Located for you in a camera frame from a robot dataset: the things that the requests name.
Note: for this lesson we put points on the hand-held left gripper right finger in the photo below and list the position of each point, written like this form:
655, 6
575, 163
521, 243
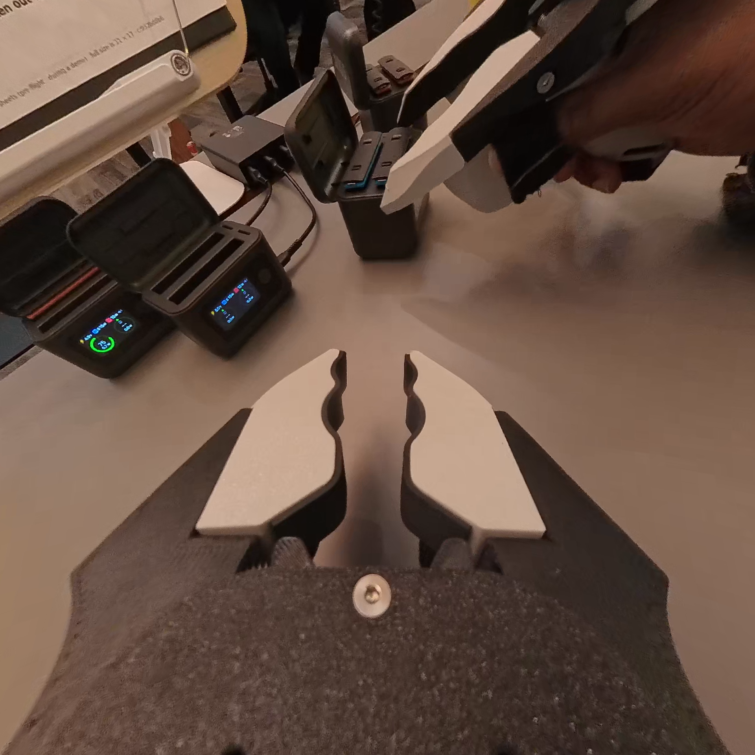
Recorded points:
472, 466

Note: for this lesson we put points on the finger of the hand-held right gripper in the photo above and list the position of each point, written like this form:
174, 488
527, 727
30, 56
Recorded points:
466, 41
436, 153

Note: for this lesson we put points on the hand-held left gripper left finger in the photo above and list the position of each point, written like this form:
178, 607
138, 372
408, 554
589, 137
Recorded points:
277, 466

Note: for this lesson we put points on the black battery red edge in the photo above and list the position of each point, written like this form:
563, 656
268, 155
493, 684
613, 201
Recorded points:
377, 79
65, 293
396, 69

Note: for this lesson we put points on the black battery charging case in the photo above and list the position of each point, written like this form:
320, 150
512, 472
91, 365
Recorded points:
345, 59
377, 230
177, 194
35, 248

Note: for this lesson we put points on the person's right hand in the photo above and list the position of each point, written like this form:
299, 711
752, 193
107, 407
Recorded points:
678, 76

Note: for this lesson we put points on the black multiport charger hub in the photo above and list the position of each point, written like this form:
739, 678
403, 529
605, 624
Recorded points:
236, 141

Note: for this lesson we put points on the white board ledge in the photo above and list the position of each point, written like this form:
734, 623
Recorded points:
118, 118

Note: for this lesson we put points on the printed paper sheet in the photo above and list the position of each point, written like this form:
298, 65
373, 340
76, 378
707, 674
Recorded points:
59, 47

